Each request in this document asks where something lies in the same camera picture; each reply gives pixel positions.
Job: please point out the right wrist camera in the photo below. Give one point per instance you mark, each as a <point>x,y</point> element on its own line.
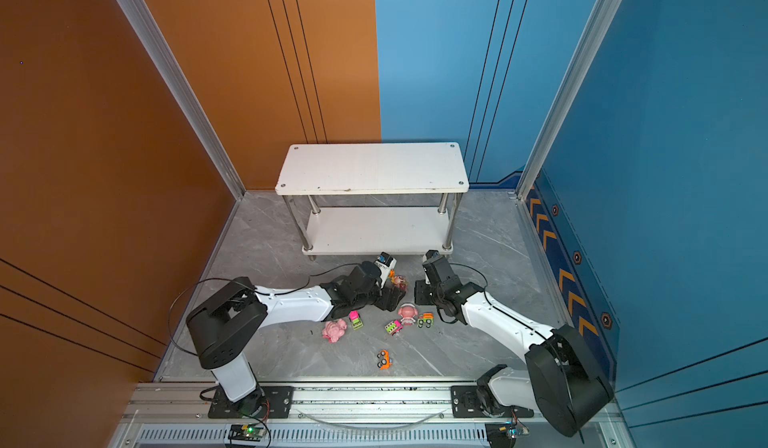
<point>429,255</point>

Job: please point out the right green circuit board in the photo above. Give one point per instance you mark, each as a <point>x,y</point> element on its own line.
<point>504,435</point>

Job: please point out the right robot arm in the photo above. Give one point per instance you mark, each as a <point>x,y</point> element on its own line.
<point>565,382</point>

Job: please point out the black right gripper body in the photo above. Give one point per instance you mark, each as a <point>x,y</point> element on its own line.
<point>438,297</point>

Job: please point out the white two-tier shelf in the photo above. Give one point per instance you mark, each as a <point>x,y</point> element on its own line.
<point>356,170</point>

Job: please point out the pink sheep toy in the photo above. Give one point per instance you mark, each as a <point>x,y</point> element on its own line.
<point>333,331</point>

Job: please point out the pink green toy car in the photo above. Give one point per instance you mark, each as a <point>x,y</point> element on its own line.
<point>394,327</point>

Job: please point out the aluminium corner post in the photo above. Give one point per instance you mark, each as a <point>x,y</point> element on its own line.
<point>591,39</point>
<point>154,43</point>

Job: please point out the yellow flower doll toy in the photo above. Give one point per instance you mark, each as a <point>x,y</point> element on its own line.
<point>398,281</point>

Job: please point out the pink round head doll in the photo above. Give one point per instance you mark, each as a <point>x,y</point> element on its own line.
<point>408,314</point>

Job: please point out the right aluminium corner post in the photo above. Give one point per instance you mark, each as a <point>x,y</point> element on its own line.
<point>591,39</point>

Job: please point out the pink green toy truck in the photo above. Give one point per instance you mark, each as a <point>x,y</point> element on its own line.
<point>355,320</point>

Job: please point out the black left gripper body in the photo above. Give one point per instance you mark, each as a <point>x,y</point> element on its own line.
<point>361,302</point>

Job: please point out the orange green toy car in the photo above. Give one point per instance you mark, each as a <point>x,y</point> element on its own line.
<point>426,320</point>

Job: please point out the left aluminium corner post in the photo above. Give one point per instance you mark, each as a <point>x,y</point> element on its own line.
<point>154,43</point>

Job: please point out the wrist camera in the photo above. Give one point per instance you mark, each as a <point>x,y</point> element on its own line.
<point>429,255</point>
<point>386,264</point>

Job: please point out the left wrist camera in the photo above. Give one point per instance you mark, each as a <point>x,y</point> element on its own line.
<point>386,264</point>

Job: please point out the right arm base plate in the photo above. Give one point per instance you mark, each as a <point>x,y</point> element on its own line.
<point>471,401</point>

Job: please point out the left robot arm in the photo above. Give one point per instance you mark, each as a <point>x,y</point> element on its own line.
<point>222,326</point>

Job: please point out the left green circuit board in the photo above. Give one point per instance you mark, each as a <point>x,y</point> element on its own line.
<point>247,435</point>

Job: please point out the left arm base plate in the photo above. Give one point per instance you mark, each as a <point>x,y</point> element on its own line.
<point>266,403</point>

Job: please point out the green circuit board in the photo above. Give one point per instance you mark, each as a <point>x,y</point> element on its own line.
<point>247,435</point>
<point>504,435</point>

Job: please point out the orange toy race car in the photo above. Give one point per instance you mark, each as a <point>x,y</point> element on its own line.
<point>383,360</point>

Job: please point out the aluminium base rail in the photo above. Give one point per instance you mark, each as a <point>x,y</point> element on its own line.
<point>389,413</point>

